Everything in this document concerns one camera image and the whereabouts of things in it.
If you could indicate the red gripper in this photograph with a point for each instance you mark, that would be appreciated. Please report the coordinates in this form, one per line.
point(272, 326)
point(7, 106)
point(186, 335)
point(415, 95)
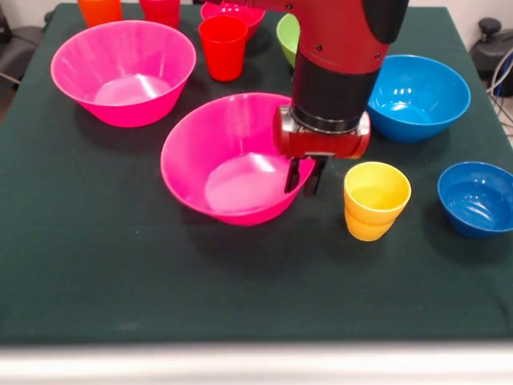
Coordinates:
point(320, 144)

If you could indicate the yellow cup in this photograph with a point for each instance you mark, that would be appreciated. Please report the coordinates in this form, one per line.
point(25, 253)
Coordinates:
point(374, 212)

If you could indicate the large pink bowl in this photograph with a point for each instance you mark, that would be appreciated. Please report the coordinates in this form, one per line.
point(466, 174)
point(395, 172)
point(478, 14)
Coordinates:
point(120, 60)
point(224, 160)

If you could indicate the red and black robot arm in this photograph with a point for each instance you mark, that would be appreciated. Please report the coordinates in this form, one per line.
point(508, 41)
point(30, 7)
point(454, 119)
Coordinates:
point(336, 60)

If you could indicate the green bowl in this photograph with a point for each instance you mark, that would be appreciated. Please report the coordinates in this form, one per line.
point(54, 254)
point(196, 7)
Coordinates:
point(286, 40)

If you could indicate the light blue bowl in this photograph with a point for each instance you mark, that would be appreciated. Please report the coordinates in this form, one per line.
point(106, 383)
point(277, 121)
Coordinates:
point(421, 100)

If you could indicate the red cup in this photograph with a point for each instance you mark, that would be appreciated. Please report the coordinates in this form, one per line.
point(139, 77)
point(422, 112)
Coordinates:
point(223, 52)
point(160, 12)

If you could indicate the small pink bowl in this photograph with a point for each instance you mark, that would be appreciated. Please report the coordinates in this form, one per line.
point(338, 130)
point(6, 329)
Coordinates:
point(240, 16)

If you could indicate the small dark blue bowl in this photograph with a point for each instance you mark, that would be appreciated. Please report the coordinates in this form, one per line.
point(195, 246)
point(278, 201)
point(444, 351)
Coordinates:
point(477, 200)

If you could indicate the dark green table cloth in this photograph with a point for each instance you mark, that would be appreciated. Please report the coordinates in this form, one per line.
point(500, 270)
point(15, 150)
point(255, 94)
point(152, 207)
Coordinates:
point(120, 260)

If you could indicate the orange cup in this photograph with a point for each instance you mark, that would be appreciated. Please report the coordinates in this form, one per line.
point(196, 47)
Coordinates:
point(100, 12)

